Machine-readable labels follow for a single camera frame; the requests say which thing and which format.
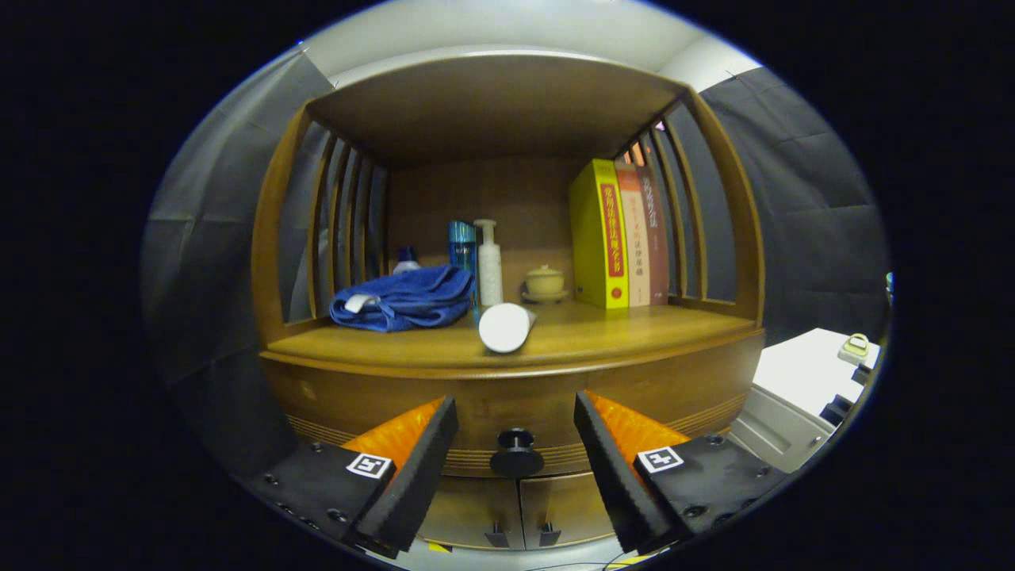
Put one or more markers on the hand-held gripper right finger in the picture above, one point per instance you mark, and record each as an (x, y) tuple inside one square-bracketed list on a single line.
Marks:
[(614, 476)]

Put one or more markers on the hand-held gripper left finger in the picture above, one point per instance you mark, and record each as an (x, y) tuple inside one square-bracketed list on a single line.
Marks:
[(420, 476)]

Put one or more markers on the white green tube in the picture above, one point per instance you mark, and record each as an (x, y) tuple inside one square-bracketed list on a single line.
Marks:
[(504, 327)]

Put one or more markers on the wooden cabinet door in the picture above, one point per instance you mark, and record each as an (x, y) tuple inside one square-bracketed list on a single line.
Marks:
[(468, 507), (567, 503)]

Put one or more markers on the wooden countertop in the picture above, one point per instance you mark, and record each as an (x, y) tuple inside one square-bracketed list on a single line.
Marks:
[(634, 329)]

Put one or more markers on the white drawer unit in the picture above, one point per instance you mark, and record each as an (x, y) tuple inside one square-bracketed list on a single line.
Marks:
[(793, 373)]

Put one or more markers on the wooden cabinet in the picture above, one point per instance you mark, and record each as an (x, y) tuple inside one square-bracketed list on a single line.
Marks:
[(492, 103)]

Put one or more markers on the blue folded towel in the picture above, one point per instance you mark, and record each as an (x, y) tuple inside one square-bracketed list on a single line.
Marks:
[(412, 301)]

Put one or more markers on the beige lidded teacup with saucer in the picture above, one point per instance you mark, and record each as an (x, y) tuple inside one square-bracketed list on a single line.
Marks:
[(545, 281)]

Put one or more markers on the white pump bottle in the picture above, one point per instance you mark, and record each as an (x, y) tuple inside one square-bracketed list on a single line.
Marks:
[(489, 270)]

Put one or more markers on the small blue white bottle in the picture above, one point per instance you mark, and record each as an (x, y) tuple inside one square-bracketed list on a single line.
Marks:
[(407, 258)]

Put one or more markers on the cream orange book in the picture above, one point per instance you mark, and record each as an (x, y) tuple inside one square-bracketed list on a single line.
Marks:
[(637, 246)]

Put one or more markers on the small black holder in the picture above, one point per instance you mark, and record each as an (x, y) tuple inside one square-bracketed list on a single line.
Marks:
[(862, 376), (836, 410)]

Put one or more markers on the tall blue bottle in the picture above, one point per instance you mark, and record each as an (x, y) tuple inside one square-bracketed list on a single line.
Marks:
[(462, 246)]

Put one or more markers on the thick yellow book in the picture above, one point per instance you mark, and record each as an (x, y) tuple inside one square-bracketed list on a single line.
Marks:
[(591, 238)]

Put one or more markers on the brown book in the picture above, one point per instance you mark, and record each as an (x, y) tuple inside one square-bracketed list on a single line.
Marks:
[(656, 238)]

